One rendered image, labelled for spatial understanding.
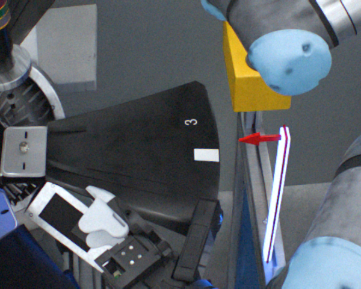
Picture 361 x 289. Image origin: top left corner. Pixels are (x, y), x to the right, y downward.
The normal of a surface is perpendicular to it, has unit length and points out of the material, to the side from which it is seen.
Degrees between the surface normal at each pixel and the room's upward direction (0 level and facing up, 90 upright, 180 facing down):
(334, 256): 26
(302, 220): 0
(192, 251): 9
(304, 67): 90
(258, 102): 90
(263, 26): 39
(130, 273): 6
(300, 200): 0
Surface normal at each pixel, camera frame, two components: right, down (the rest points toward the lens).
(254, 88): 0.07, 0.78
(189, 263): -0.14, -0.53
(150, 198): 0.18, -0.40
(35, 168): 0.07, -0.68
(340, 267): -0.31, -0.66
